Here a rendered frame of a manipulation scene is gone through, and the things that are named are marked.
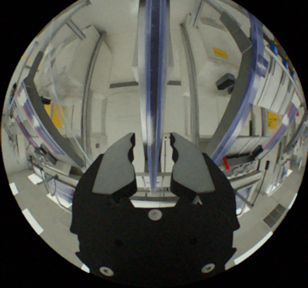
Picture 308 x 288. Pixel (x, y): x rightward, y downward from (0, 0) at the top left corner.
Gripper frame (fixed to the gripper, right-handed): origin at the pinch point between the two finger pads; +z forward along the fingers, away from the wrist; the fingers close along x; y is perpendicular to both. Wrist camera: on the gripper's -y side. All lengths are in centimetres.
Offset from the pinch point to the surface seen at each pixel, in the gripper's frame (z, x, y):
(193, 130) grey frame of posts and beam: 42, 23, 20
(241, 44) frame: 7.6, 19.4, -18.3
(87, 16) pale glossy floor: 59, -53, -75
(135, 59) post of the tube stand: 5.5, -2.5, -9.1
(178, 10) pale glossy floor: 65, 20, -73
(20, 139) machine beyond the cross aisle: 82, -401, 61
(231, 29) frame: 10.2, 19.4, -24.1
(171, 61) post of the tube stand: 5.3, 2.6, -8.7
